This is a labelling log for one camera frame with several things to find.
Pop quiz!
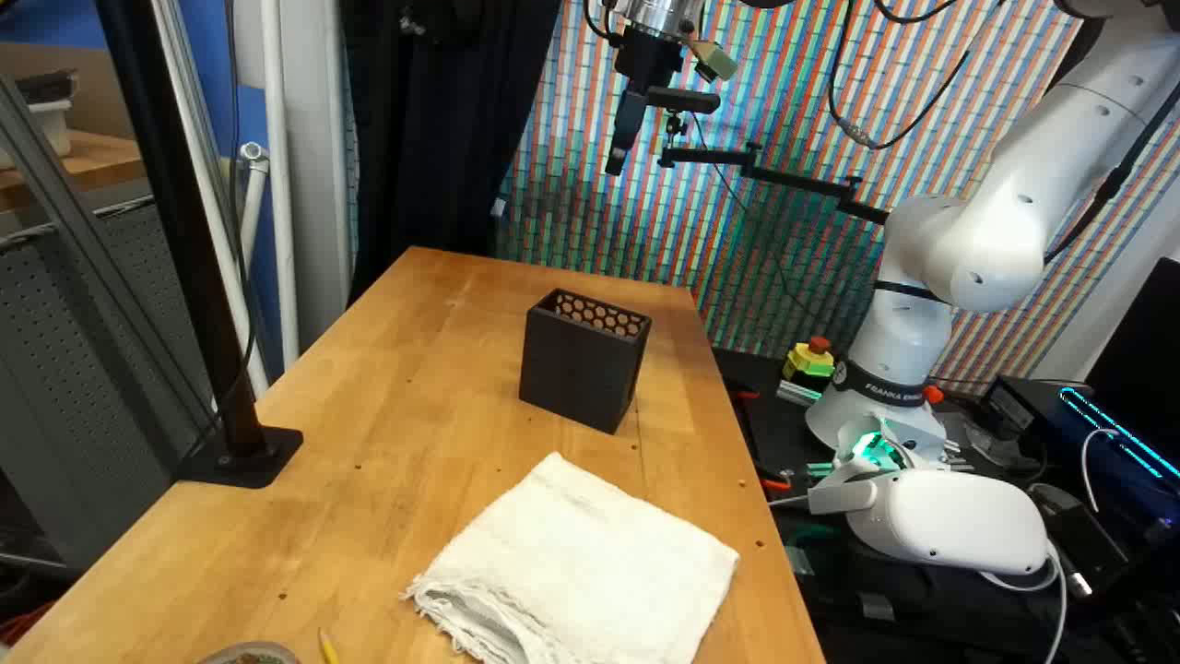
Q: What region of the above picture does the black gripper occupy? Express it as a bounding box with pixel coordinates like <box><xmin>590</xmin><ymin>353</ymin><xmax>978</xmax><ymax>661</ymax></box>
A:
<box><xmin>604</xmin><ymin>25</ymin><xmax>728</xmax><ymax>176</ymax></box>

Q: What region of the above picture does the black perforated box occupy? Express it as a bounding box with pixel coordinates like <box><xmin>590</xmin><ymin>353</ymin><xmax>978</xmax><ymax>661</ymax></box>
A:
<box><xmin>518</xmin><ymin>288</ymin><xmax>657</xmax><ymax>434</ymax></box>

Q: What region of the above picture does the white cloth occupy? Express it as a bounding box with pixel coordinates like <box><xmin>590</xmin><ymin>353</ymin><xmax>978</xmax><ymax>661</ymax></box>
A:
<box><xmin>404</xmin><ymin>451</ymin><xmax>747</xmax><ymax>664</ymax></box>

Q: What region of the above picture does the black electronics box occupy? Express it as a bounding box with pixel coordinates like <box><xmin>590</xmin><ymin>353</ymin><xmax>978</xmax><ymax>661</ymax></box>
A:
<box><xmin>983</xmin><ymin>374</ymin><xmax>1077</xmax><ymax>455</ymax></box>

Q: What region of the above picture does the black box with blue edges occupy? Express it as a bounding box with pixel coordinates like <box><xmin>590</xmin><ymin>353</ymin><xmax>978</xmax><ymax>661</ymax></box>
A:
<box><xmin>1056</xmin><ymin>380</ymin><xmax>1180</xmax><ymax>520</ymax></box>

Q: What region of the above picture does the black curtain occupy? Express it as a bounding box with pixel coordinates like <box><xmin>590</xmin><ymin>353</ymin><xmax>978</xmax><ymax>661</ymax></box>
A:
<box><xmin>340</xmin><ymin>0</ymin><xmax>565</xmax><ymax>305</ymax></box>

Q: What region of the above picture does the white VR headset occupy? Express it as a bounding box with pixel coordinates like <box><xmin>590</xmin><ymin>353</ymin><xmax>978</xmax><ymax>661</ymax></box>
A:
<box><xmin>804</xmin><ymin>418</ymin><xmax>1070</xmax><ymax>582</ymax></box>

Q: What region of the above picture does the black flat screen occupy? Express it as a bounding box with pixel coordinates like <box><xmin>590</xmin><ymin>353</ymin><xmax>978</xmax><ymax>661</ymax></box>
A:
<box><xmin>1085</xmin><ymin>256</ymin><xmax>1180</xmax><ymax>434</ymax></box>

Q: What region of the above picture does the black bag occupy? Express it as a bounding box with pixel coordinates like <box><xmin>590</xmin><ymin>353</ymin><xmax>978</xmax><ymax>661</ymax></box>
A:
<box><xmin>798</xmin><ymin>546</ymin><xmax>1110</xmax><ymax>664</ymax></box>

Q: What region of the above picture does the wooden side bench top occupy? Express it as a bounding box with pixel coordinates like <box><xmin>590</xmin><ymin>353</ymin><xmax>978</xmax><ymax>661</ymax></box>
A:
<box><xmin>0</xmin><ymin>127</ymin><xmax>148</xmax><ymax>214</ymax></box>

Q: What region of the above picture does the white plastic bin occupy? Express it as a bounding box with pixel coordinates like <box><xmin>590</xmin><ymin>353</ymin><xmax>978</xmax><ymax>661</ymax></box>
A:
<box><xmin>10</xmin><ymin>70</ymin><xmax>84</xmax><ymax>159</ymax></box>

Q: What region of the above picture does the grey perforated panel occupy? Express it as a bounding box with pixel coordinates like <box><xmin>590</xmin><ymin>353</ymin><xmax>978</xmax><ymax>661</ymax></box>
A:
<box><xmin>0</xmin><ymin>197</ymin><xmax>218</xmax><ymax>568</ymax></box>

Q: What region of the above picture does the grey tape roll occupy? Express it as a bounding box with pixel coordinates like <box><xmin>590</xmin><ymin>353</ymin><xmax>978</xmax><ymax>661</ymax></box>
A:
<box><xmin>197</xmin><ymin>640</ymin><xmax>308</xmax><ymax>664</ymax></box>

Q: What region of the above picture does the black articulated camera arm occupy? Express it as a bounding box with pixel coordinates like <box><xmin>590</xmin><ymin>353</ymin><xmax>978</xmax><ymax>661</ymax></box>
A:
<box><xmin>657</xmin><ymin>142</ymin><xmax>894</xmax><ymax>228</ymax></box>

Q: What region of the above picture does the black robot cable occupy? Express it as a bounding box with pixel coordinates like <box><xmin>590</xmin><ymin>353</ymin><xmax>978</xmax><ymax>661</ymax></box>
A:
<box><xmin>824</xmin><ymin>0</ymin><xmax>987</xmax><ymax>155</ymax></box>

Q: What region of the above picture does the colourful stacking ring toy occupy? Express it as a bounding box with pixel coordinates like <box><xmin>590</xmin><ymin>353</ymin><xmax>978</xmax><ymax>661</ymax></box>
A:
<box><xmin>783</xmin><ymin>332</ymin><xmax>840</xmax><ymax>396</ymax></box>

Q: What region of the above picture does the aluminium frame post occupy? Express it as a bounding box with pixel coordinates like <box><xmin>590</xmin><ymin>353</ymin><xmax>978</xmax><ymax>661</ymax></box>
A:
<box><xmin>148</xmin><ymin>0</ymin><xmax>273</xmax><ymax>400</ymax></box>

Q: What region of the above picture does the black pole with base plate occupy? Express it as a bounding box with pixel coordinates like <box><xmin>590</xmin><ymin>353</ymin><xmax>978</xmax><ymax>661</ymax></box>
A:
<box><xmin>94</xmin><ymin>0</ymin><xmax>308</xmax><ymax>491</ymax></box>

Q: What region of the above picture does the grey slanted frame bar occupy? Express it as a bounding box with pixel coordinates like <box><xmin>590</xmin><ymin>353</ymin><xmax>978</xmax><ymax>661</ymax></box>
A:
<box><xmin>0</xmin><ymin>70</ymin><xmax>218</xmax><ymax>459</ymax></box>

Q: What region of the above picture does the white headset cable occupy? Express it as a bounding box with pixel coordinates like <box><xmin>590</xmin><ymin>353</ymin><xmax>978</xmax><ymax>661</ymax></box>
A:
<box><xmin>978</xmin><ymin>540</ymin><xmax>1077</xmax><ymax>664</ymax></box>

